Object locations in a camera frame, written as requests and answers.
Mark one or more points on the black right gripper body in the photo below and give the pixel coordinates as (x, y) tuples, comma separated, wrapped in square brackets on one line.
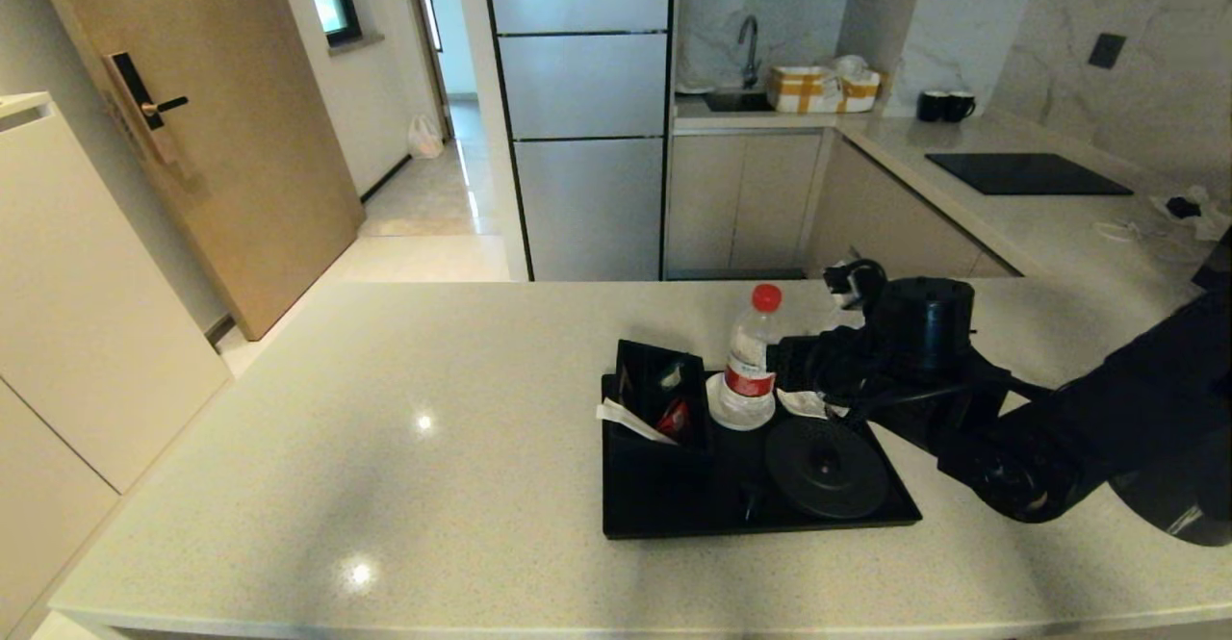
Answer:
[(924, 332)]

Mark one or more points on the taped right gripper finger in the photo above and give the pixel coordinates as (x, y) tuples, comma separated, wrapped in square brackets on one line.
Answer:
[(794, 363)]

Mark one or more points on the dark grey electric kettle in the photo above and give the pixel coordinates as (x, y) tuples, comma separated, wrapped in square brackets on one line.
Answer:
[(1184, 524)]

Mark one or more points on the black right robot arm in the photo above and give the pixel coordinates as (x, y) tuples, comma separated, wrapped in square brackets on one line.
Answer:
[(1136, 409)]

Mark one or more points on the black round kettle base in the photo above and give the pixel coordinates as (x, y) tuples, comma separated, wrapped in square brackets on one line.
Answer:
[(828, 476)]

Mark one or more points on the packets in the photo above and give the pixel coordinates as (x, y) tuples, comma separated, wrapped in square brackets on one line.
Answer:
[(671, 375)]

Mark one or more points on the white round saucer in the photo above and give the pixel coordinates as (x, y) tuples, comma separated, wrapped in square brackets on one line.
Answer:
[(794, 404), (714, 407)]

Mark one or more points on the beige cooktop base cabinet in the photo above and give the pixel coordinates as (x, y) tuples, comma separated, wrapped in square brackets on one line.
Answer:
[(895, 224)]

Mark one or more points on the red sachet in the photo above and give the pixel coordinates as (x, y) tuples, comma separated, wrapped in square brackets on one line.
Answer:
[(674, 419)]

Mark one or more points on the black sachet holder box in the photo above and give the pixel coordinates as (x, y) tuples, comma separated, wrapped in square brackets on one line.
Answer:
[(630, 356)]

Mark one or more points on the brown coffee sachet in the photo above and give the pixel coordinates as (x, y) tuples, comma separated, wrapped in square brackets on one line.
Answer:
[(628, 390)]

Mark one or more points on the beige sink base cabinet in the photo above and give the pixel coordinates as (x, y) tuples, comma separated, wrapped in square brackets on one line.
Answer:
[(741, 200)]

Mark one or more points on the white paper stick packet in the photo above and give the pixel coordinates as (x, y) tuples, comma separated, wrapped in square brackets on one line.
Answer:
[(626, 417)]

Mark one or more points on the black induction cooktop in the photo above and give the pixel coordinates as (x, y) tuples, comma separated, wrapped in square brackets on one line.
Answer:
[(1028, 173)]

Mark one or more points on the black rectangular serving tray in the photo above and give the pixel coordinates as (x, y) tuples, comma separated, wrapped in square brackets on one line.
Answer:
[(674, 510)]

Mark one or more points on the black mug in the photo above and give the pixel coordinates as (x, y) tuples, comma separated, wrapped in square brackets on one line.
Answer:
[(959, 107), (930, 106)]

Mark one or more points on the white box yellow tape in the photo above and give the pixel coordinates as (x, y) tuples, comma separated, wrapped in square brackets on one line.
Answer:
[(801, 89), (861, 91)]

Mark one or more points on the kitchen sink basin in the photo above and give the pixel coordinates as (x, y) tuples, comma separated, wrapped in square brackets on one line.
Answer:
[(736, 101)]

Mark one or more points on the black power adapter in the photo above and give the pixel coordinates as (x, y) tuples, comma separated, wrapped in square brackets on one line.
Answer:
[(1184, 207)]

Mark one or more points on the silver refrigerator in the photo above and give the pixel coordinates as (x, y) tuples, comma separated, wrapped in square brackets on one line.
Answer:
[(587, 140)]

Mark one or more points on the white crumpled cloth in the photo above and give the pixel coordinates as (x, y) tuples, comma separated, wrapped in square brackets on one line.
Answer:
[(1213, 223)]

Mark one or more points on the dark kitchen faucet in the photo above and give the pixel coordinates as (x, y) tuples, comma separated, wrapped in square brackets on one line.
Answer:
[(749, 41)]

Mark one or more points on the white plastic bag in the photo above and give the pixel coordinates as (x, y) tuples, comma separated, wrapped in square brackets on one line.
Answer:
[(424, 138)]

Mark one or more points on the brown wooden door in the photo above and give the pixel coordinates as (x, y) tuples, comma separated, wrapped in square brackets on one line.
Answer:
[(241, 159)]

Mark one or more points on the white tall cabinet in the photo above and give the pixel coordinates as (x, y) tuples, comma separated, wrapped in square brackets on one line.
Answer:
[(87, 332)]

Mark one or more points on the black wall socket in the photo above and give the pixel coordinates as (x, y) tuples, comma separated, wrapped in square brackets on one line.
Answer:
[(1107, 50)]

